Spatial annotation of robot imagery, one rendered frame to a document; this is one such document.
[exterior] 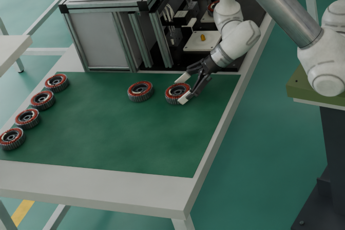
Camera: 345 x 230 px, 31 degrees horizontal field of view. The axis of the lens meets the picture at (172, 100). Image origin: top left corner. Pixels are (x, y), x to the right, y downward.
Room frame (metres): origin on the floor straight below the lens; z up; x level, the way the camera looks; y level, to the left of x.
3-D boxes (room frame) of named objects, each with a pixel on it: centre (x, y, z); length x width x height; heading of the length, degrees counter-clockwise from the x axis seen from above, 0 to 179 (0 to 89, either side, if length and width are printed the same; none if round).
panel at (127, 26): (2.70, -0.07, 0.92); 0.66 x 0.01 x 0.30; 148
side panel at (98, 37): (2.50, 0.23, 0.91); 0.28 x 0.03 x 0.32; 58
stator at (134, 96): (2.23, 0.12, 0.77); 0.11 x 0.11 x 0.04
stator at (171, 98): (2.13, -0.03, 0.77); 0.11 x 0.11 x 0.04
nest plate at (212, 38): (2.47, -0.22, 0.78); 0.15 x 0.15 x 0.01; 58
